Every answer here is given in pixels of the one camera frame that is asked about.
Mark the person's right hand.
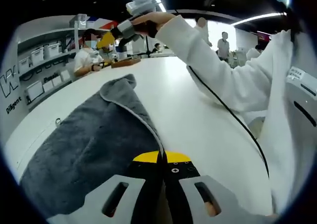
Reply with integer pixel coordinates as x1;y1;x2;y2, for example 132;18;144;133
132;12;178;38

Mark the brown wooden box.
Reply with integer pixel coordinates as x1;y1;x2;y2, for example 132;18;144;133
111;57;142;69

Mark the black cable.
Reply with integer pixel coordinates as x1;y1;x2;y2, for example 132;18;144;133
187;64;270;179

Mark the grey wall shelf unit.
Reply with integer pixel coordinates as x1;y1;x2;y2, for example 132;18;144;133
17;27;83;111

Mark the person's white coat torso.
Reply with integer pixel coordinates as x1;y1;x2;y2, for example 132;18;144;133
245;29;317;217

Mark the grey towel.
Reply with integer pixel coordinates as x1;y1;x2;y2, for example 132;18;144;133
19;74;165;215

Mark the person's left hand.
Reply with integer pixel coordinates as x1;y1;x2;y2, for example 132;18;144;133
203;201;220;216

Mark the large white storage bin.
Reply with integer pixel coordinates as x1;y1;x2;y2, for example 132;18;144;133
26;81;44;100

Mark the white chest-worn device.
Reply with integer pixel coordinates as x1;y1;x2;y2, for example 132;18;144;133
284;66;317;135

